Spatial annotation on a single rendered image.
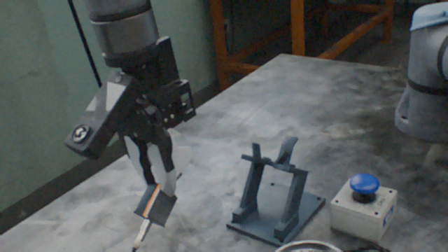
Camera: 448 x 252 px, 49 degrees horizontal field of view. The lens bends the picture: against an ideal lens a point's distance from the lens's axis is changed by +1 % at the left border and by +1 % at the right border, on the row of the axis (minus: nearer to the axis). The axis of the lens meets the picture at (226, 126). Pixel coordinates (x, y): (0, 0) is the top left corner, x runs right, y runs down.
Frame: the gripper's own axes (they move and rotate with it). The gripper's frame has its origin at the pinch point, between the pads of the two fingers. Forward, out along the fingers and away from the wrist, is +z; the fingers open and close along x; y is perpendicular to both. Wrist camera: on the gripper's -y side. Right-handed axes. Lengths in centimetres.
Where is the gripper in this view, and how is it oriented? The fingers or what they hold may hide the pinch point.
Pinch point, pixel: (157, 187)
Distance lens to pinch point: 69.3
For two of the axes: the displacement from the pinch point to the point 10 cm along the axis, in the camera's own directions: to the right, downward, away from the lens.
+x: -7.5, -1.8, 6.4
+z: 1.7, 8.7, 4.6
